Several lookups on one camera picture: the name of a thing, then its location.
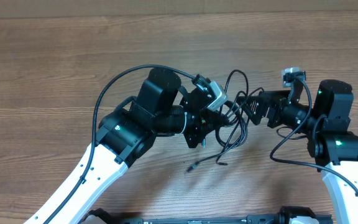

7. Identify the black usb cable bundle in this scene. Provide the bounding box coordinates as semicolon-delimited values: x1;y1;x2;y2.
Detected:
185;68;265;174

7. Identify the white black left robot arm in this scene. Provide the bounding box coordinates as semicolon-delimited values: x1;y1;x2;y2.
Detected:
27;65;228;223

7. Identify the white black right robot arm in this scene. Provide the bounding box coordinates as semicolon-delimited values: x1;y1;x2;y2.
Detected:
239;78;358;223

